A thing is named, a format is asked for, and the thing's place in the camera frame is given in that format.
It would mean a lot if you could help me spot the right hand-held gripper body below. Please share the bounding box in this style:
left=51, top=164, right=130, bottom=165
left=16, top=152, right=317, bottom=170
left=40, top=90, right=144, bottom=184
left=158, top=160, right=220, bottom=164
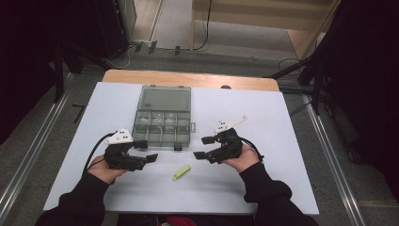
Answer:
left=205, top=115, right=248, bottom=165

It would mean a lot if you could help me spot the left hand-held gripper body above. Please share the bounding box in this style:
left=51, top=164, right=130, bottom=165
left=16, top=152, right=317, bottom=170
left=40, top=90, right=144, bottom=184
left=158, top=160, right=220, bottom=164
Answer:
left=103, top=127, right=149, bottom=172

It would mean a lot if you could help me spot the small yellow-green plastic stick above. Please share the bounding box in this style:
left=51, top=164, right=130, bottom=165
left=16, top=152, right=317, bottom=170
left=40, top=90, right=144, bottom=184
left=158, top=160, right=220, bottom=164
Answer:
left=171, top=165, right=192, bottom=182

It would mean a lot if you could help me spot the grey transparent compartment box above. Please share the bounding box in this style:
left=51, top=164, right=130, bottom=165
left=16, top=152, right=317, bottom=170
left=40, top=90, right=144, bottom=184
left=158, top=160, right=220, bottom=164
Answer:
left=131, top=84, right=197, bottom=152

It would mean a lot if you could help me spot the person's right hand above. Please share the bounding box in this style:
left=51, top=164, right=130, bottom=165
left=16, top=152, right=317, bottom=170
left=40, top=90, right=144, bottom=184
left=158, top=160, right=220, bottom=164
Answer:
left=224, top=144, right=262, bottom=174

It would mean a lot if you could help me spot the person's left hand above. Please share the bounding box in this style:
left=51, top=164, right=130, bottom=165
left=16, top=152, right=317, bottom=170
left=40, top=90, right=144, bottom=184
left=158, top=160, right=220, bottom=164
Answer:
left=86, top=154, right=128, bottom=185

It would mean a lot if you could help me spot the white table sheet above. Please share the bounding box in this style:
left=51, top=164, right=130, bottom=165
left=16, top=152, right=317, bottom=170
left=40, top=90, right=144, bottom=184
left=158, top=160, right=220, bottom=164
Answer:
left=43, top=82, right=320, bottom=216

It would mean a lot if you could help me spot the person's red garment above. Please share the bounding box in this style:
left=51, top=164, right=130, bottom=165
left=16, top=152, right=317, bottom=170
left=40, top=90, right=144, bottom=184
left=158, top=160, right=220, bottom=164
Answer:
left=166, top=216, right=197, bottom=226

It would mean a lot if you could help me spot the black metal stand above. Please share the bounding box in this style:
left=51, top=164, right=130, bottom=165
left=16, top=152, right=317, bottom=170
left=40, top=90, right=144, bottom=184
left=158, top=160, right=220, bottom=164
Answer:
left=264, top=53, right=333, bottom=116
left=53, top=40, right=111, bottom=103

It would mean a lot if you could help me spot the grey cabinet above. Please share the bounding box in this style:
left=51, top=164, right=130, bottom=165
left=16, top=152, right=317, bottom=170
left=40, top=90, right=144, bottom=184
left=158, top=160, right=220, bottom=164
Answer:
left=117, top=0, right=137, bottom=41

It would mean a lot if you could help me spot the light wooden furniture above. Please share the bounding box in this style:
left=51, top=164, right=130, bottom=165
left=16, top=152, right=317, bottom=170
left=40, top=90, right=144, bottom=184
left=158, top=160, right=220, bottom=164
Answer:
left=191, top=0, right=342, bottom=60

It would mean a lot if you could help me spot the black curtain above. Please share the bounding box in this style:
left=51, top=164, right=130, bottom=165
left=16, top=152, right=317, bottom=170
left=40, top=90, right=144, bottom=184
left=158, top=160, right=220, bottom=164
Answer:
left=0, top=0, right=104, bottom=145
left=313, top=0, right=399, bottom=202

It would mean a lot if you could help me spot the right hand-held gripper black cable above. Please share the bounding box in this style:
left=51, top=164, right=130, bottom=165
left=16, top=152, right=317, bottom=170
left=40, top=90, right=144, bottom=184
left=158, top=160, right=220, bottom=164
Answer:
left=239, top=137, right=265, bottom=163

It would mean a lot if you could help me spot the hand-held gripper black cable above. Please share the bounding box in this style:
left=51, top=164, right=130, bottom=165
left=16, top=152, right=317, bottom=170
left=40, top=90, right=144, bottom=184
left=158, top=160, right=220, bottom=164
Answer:
left=239, top=137, right=265, bottom=163
left=82, top=131, right=117, bottom=173

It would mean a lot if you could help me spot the left hand-held gripper black cable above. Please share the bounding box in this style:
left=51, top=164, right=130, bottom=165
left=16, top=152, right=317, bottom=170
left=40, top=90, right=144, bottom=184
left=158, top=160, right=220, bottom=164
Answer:
left=82, top=131, right=117, bottom=173

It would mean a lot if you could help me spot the white floor cable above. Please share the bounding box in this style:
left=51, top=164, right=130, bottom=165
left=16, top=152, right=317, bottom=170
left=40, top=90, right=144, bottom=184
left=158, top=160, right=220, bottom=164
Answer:
left=107, top=46, right=131, bottom=70

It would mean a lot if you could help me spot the metal floor rail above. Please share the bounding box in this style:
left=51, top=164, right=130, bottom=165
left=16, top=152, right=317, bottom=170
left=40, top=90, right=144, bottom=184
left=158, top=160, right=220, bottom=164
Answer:
left=302, top=93, right=366, bottom=226
left=0, top=73, right=74, bottom=215

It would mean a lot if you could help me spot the black floor cable loop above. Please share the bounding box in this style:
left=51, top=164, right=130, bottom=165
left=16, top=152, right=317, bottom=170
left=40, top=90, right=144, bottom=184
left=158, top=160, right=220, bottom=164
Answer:
left=278, top=57, right=302, bottom=78

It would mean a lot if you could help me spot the thin black hanging cable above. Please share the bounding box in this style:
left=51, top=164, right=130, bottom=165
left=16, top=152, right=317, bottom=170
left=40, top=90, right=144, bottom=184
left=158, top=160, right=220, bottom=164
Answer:
left=191, top=0, right=213, bottom=52

